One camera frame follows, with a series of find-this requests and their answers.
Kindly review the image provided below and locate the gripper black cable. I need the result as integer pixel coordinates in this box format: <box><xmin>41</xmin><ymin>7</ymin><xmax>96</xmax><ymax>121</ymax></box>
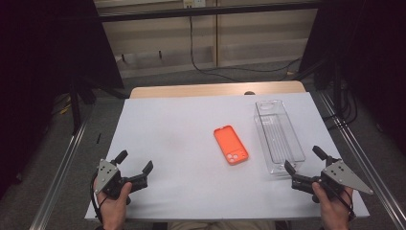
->
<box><xmin>327</xmin><ymin>183</ymin><xmax>357</xmax><ymax>222</ymax></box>
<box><xmin>89</xmin><ymin>172</ymin><xmax>107</xmax><ymax>225</ymax></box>

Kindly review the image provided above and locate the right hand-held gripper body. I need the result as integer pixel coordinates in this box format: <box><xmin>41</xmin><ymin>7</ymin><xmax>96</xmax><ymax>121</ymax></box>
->
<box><xmin>290</xmin><ymin>159</ymin><xmax>374</xmax><ymax>204</ymax></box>

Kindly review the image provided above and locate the orange phone case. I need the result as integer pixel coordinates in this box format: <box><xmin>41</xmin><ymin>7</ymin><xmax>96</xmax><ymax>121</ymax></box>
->
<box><xmin>213</xmin><ymin>125</ymin><xmax>250</xmax><ymax>167</ymax></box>

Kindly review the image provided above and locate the aluminium floor rail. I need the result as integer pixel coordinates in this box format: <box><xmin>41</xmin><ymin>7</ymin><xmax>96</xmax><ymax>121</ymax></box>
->
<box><xmin>29</xmin><ymin>108</ymin><xmax>94</xmax><ymax>230</ymax></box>
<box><xmin>318</xmin><ymin>90</ymin><xmax>406</xmax><ymax>230</ymax></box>

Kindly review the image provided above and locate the white wall power outlet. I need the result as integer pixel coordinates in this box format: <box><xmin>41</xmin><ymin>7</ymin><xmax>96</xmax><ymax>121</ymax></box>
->
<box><xmin>183</xmin><ymin>0</ymin><xmax>207</xmax><ymax>10</ymax></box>

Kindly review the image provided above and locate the black floor cable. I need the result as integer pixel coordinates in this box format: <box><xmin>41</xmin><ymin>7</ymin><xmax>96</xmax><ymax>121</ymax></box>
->
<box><xmin>189</xmin><ymin>15</ymin><xmax>303</xmax><ymax>83</ymax></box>

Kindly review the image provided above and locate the white table cover sheet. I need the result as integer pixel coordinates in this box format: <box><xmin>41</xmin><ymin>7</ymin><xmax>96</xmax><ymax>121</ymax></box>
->
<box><xmin>84</xmin><ymin>92</ymin><xmax>372</xmax><ymax>222</ymax></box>

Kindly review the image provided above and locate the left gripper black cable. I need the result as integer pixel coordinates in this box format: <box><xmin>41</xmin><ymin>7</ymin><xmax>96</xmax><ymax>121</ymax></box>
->
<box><xmin>89</xmin><ymin>172</ymin><xmax>107</xmax><ymax>225</ymax></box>

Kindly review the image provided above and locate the black curtain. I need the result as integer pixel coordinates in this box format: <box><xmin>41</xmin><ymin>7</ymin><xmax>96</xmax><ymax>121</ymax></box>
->
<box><xmin>0</xmin><ymin>0</ymin><xmax>124</xmax><ymax>196</ymax></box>
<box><xmin>299</xmin><ymin>0</ymin><xmax>406</xmax><ymax>156</ymax></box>

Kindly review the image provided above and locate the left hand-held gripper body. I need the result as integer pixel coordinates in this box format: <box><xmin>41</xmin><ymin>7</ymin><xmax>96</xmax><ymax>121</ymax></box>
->
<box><xmin>94</xmin><ymin>158</ymin><xmax>149</xmax><ymax>206</ymax></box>

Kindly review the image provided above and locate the person's left hand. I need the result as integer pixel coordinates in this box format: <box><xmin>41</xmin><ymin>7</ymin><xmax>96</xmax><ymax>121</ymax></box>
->
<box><xmin>94</xmin><ymin>180</ymin><xmax>134</xmax><ymax>225</ymax></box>

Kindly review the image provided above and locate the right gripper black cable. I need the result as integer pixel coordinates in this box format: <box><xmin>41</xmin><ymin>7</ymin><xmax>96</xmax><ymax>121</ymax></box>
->
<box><xmin>327</xmin><ymin>183</ymin><xmax>357</xmax><ymax>222</ymax></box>

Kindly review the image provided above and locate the clear plastic box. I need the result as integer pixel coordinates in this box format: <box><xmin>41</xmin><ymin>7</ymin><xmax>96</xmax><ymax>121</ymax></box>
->
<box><xmin>253</xmin><ymin>99</ymin><xmax>306</xmax><ymax>175</ymax></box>

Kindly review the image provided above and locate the black metal stand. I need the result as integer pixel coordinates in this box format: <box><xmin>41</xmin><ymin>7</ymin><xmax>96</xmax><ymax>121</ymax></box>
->
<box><xmin>67</xmin><ymin>76</ymin><xmax>98</xmax><ymax>136</ymax></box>

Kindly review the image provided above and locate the person's right hand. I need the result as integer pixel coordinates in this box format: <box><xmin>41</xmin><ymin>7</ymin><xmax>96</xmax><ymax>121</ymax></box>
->
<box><xmin>311</xmin><ymin>181</ymin><xmax>354</xmax><ymax>223</ymax></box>

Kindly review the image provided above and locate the bundle of black cables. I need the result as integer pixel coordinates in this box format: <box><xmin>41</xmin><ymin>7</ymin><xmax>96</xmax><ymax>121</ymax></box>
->
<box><xmin>321</xmin><ymin>85</ymin><xmax>359</xmax><ymax>129</ymax></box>

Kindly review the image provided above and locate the black metal crossbar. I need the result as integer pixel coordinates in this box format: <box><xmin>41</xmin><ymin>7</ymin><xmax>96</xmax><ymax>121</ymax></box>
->
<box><xmin>99</xmin><ymin>2</ymin><xmax>321</xmax><ymax>23</ymax></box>

